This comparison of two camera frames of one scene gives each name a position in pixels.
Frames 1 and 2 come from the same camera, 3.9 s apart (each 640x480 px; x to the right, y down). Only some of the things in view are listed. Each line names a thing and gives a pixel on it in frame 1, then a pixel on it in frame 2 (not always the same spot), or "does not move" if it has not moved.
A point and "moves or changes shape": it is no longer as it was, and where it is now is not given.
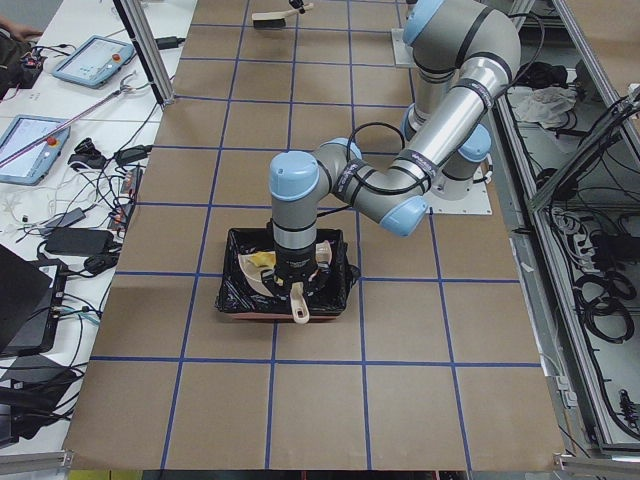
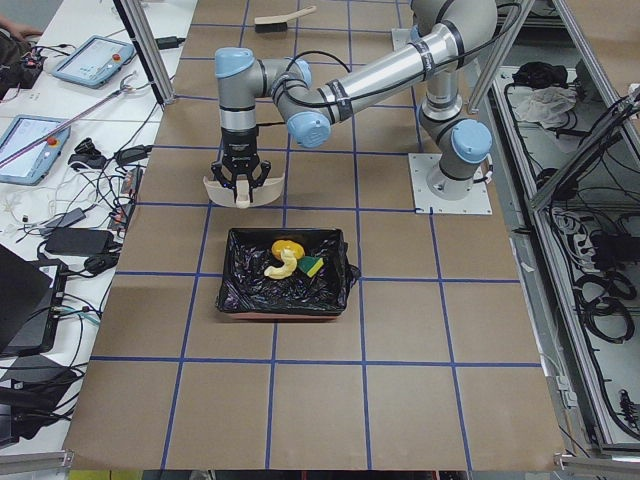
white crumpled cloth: x=546 y=105 does not move
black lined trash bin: x=326 y=295 does not move
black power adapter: x=66 y=240 does not move
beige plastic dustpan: x=253 y=272 to x=263 y=193
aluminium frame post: x=140 y=28 does not move
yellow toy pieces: x=264 y=258 moves or changes shape
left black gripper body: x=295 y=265 to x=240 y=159
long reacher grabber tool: x=122 y=89 does not move
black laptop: x=30 y=300 does not move
